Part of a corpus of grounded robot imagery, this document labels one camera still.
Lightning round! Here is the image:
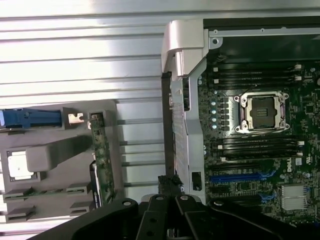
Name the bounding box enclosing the silver CPU chip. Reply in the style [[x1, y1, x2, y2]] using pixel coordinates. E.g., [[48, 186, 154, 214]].
[[6, 155, 35, 180]]

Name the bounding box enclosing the black RAM slot bank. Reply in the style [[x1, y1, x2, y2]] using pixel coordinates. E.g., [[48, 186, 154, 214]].
[[212, 63, 304, 87], [216, 136, 306, 158]]

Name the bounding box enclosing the dark open PC case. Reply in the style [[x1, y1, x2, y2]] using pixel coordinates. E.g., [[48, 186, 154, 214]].
[[159, 16, 320, 227]]

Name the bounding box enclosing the green RAM stick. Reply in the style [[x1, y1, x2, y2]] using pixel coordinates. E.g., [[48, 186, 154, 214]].
[[3, 189, 74, 200]]

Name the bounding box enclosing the blue expansion slot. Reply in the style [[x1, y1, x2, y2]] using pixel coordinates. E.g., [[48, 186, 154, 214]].
[[209, 174, 261, 183]]

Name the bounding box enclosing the long black expansion slot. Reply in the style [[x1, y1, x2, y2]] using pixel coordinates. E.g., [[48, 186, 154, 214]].
[[211, 195, 263, 205], [209, 163, 260, 173]]

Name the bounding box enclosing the green Dell motherboard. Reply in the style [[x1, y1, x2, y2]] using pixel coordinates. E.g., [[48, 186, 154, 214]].
[[198, 59, 320, 227]]

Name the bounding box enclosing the silver chipset heatsink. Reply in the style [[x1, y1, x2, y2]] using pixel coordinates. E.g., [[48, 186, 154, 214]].
[[280, 184, 308, 213]]

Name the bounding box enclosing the short black expansion slot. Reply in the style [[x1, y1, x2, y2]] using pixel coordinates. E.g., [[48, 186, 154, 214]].
[[209, 186, 235, 194]]

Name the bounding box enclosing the grey parts rack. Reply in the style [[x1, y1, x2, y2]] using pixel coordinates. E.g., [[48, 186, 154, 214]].
[[0, 99, 125, 224]]

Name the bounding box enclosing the silver case handle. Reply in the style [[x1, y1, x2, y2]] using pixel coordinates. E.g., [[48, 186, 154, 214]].
[[161, 19, 210, 77]]

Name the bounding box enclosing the hard disk in blue carrier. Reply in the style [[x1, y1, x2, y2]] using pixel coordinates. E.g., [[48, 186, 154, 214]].
[[0, 107, 63, 130]]

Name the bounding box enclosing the metal CPU socket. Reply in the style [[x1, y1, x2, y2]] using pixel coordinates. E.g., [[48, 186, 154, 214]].
[[233, 90, 291, 133]]

